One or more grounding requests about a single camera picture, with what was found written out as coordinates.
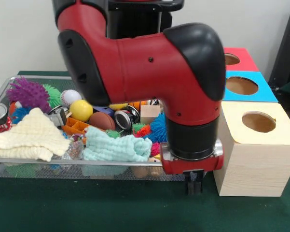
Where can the dark green table cloth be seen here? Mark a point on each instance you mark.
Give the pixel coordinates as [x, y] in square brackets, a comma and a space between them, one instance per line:
[135, 207]

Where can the small wooden cube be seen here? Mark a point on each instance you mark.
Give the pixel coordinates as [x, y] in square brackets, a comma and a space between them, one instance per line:
[149, 113]

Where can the yellow ball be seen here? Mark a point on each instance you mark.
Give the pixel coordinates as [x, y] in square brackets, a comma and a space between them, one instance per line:
[80, 110]

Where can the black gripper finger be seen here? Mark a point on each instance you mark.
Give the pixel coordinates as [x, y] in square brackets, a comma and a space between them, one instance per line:
[199, 182]
[190, 182]

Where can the shallow metal mesh bin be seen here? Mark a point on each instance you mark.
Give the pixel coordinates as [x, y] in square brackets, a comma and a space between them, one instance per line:
[62, 169]

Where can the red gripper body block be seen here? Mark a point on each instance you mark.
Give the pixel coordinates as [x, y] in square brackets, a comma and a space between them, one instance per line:
[190, 165]

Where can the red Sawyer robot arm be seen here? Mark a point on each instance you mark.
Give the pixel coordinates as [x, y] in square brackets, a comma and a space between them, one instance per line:
[147, 72]

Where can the green cloth side table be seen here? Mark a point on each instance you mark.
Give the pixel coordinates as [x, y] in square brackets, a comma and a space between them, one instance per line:
[289, 87]

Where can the brown mini football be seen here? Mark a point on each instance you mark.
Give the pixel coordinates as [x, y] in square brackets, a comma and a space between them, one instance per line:
[101, 120]

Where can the cream knitted cloth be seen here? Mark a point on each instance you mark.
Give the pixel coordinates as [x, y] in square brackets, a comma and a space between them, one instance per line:
[31, 135]

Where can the mint knitted cloth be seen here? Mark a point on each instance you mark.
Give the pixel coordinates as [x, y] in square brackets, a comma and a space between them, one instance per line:
[111, 147]

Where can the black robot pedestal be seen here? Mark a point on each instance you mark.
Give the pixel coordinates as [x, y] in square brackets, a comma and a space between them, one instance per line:
[135, 21]

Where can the purple spiky monster toy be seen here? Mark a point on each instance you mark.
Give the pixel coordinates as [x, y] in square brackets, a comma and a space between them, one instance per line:
[29, 94]

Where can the white mini baseball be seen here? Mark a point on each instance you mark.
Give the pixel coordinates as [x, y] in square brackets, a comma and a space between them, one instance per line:
[70, 97]

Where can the green spiky rubber ball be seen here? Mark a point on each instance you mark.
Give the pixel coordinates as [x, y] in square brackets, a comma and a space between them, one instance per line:
[54, 94]

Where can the orange building block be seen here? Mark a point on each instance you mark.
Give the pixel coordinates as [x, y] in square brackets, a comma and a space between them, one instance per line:
[74, 125]

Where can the blue spiky rubber ball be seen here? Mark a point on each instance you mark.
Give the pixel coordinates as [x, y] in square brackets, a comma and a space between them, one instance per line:
[159, 128]

